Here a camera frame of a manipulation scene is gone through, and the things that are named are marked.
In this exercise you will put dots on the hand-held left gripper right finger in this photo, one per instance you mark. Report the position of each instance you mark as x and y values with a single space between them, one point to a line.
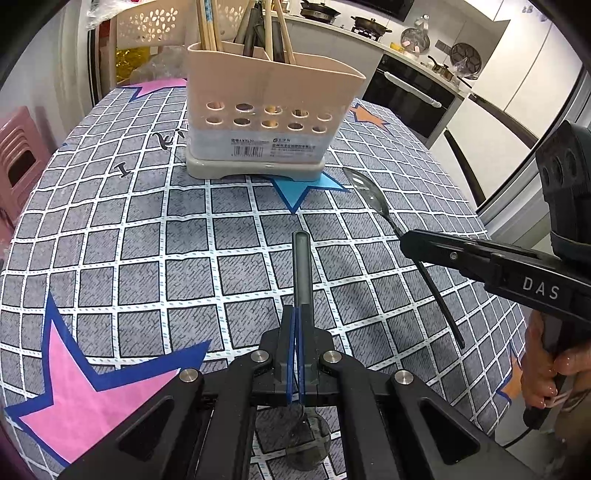
304 355

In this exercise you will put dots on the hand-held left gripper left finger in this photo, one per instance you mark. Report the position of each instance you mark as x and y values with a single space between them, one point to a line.
291 355

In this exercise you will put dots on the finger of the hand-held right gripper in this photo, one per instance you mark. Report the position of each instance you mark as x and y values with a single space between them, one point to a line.
438 256
485 247

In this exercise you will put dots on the beige plastic utensil holder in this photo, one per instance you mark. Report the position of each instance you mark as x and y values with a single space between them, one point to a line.
277 92

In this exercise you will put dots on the person's right hand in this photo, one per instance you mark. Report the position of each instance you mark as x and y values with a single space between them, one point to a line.
535 369

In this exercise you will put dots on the white refrigerator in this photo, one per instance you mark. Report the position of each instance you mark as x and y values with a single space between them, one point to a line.
508 115

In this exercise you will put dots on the black built-in oven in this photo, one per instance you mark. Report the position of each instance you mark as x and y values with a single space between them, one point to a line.
406 101

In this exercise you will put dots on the round metal steamer rack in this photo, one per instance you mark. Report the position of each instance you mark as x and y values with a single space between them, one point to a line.
414 39
465 54

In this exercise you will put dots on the small steel saucepan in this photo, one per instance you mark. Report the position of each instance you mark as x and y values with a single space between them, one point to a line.
438 67

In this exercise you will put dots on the grey checked star tablecloth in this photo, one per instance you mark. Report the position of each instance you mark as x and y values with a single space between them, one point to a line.
138 230

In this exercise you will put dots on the dark pot with lid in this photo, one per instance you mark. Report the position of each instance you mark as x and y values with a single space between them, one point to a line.
369 26

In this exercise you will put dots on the black range hood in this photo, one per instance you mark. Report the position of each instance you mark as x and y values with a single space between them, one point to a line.
397 7

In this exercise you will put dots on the wooden chopstick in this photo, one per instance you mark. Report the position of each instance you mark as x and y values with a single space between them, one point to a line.
201 23
213 27
267 27
284 32

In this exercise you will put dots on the clear plastic bag pile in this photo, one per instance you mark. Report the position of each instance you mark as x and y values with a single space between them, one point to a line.
161 71

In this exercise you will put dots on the gold foil bag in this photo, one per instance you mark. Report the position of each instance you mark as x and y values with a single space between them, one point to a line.
129 64

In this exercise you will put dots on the pink plastic stool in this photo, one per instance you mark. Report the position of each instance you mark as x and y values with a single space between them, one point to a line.
23 138

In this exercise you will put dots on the beige plastic storage cart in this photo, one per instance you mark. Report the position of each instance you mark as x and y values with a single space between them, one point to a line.
147 23

